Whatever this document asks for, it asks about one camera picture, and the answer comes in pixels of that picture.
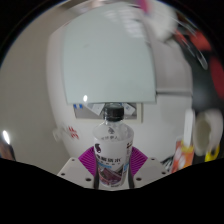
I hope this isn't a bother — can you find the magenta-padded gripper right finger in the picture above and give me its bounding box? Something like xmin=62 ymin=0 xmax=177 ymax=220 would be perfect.
xmin=126 ymin=146 xmax=170 ymax=189

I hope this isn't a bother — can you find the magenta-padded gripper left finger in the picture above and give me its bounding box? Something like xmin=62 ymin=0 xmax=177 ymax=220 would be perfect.
xmin=57 ymin=146 xmax=98 ymax=188

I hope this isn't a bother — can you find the clear bottle with black cap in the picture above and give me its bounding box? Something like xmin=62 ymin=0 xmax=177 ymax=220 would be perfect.
xmin=92 ymin=103 xmax=135 ymax=190

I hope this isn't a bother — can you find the colourful orange booklet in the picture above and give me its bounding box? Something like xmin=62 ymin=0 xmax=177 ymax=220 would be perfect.
xmin=171 ymin=138 xmax=196 ymax=174

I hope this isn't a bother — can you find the grey notice board with papers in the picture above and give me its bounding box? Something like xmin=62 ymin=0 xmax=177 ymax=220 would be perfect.
xmin=73 ymin=101 xmax=144 ymax=125

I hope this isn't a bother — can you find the ceiling light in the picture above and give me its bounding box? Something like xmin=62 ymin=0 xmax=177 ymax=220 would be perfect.
xmin=2 ymin=129 xmax=11 ymax=145

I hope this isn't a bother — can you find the flat round red coaster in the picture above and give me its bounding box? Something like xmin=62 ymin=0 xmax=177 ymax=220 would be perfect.
xmin=209 ymin=54 xmax=224 ymax=100

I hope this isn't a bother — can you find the large whiteboard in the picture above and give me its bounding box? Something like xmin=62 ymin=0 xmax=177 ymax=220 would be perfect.
xmin=62 ymin=2 xmax=158 ymax=105

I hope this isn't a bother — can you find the black and red object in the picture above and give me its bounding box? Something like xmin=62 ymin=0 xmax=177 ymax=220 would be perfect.
xmin=175 ymin=28 xmax=214 ymax=69

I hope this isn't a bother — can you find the red wall sign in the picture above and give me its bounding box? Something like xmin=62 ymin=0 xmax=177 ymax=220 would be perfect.
xmin=64 ymin=124 xmax=81 ymax=141

